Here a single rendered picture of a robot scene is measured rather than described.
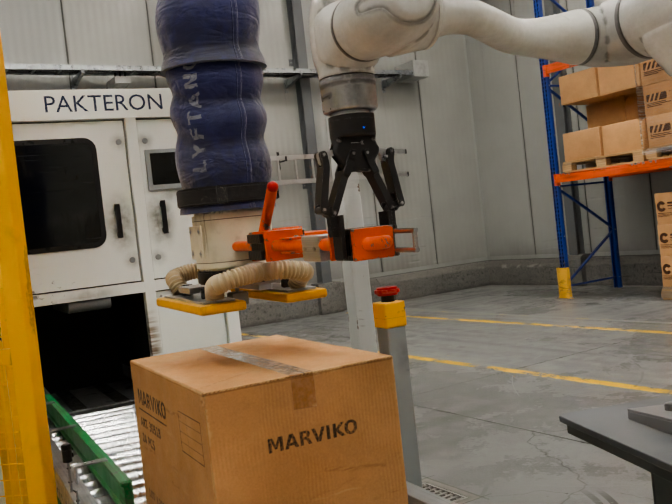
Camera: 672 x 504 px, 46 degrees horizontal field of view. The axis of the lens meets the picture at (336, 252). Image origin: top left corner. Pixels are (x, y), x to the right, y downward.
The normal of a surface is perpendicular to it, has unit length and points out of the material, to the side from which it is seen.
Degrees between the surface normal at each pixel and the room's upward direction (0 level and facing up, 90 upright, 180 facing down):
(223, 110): 71
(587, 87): 91
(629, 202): 90
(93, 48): 90
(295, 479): 90
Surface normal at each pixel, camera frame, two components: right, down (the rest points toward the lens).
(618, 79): -0.86, 0.11
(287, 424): 0.45, -0.03
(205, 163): -0.20, -0.11
